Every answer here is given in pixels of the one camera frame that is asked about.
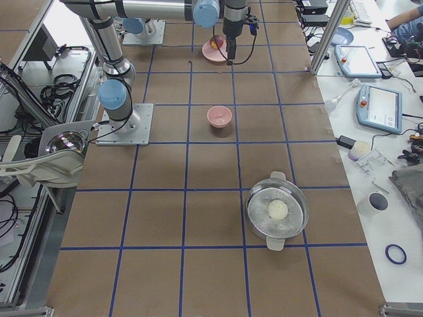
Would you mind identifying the red apple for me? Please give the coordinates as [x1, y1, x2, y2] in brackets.
[209, 35, 225, 50]

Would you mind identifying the aluminium frame post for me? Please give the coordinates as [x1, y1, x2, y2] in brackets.
[309, 0, 350, 75]

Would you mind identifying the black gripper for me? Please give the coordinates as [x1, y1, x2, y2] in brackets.
[226, 33, 237, 65]

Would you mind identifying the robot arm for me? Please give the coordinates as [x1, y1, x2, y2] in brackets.
[63, 1, 248, 65]
[81, 17, 139, 133]

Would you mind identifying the purple white cup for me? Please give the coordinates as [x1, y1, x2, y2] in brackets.
[348, 141, 371, 161]

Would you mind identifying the teach pendant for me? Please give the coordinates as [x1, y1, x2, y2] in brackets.
[356, 84, 403, 135]
[334, 45, 382, 79]

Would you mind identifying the teach pendant near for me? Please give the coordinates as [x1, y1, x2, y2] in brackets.
[356, 84, 403, 135]

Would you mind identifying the blue tape ring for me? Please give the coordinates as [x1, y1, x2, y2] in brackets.
[384, 244, 407, 265]

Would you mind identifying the pink bowl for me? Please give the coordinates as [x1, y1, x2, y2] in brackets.
[206, 106, 233, 128]

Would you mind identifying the black power adapter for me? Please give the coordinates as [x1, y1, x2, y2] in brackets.
[336, 135, 356, 149]

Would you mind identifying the white steamed bun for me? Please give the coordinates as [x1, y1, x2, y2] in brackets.
[267, 199, 288, 220]

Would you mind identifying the blue plate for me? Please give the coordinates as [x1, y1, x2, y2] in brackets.
[330, 27, 354, 46]

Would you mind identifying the pink plate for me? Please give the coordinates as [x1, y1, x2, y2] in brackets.
[202, 41, 227, 63]

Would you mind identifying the teach pendant far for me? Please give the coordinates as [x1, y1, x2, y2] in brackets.
[334, 45, 382, 79]

